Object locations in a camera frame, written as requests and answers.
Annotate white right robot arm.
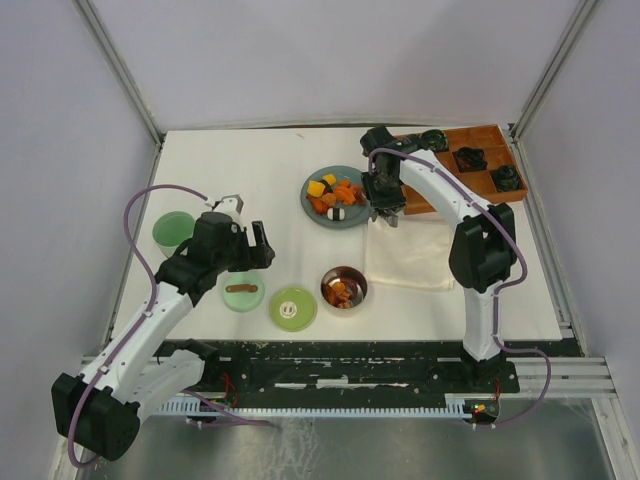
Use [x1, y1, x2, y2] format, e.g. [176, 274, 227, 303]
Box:
[360, 126, 521, 391]

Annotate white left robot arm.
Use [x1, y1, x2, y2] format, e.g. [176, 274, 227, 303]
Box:
[51, 211, 275, 461]

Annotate salmon slice pieces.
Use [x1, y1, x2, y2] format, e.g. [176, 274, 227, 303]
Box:
[333, 184, 365, 206]

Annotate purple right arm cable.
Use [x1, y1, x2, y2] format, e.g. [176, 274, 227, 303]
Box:
[367, 147, 553, 431]

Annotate aluminium frame post left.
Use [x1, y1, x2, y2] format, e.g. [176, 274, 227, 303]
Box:
[72, 0, 164, 145]

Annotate white folded cloth napkin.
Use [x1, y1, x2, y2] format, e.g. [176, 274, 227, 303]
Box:
[364, 218, 455, 292]

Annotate dark rolled item right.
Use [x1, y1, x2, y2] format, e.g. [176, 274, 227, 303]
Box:
[490, 165, 522, 193]

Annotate dark rolled item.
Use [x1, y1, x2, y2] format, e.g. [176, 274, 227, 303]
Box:
[453, 146, 488, 173]
[419, 129, 449, 153]
[490, 165, 522, 193]

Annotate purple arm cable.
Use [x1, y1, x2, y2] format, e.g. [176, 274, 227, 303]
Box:
[367, 147, 553, 431]
[65, 184, 274, 469]

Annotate wooden compartment tray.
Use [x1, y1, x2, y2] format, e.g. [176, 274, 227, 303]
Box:
[435, 125, 528, 204]

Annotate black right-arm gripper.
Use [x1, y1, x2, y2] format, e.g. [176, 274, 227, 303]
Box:
[360, 168, 406, 219]

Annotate lime green round lid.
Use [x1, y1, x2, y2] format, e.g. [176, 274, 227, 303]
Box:
[269, 287, 317, 332]

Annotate beige minced fish mound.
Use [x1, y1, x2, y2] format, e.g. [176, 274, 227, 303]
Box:
[321, 193, 338, 208]

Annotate dark rolled item middle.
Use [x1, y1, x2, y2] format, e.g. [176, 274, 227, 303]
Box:
[453, 146, 488, 173]

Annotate aluminium frame post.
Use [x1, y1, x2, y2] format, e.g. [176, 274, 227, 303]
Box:
[72, 0, 164, 145]
[509, 0, 602, 141]

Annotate mint lid with brown handle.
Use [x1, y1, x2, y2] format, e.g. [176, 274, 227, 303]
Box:
[222, 271, 265, 313]

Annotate mint green cup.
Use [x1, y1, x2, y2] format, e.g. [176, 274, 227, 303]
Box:
[152, 211, 195, 257]

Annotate beige steel lunch bowl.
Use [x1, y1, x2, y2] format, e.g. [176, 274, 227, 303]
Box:
[320, 266, 368, 312]

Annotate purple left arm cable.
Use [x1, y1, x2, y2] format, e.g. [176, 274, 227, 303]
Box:
[65, 184, 274, 469]

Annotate rice ball with seaweed band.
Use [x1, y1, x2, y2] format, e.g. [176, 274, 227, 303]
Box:
[326, 207, 346, 221]

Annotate steel serving tongs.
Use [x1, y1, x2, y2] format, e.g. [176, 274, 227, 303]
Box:
[371, 202, 395, 222]

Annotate dark rolled item far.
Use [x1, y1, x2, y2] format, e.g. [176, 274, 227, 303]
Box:
[419, 129, 449, 153]

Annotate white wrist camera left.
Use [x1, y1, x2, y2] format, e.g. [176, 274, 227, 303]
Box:
[205, 195, 244, 221]

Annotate blue-grey ceramic plate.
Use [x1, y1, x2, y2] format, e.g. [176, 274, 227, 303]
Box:
[300, 165, 372, 230]

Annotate white cable duct strip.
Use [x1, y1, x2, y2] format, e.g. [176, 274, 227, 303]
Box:
[154, 389, 476, 416]

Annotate aluminium frame post right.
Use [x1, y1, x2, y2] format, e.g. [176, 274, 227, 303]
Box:
[509, 0, 602, 141]

